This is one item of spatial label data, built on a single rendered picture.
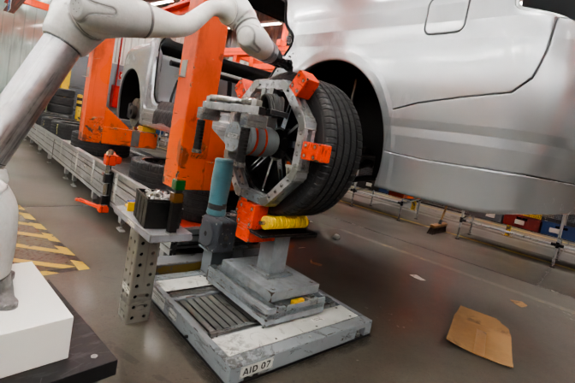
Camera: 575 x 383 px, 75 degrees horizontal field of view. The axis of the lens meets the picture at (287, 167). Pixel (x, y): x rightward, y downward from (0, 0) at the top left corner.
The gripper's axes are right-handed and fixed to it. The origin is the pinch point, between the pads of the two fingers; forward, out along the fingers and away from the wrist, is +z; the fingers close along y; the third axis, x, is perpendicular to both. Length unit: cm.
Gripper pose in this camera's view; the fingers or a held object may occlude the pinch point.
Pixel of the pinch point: (288, 67)
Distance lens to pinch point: 178.0
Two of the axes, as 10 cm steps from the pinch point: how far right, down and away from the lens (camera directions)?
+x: 1.0, -10.0, 0.0
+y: 9.2, 0.9, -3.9
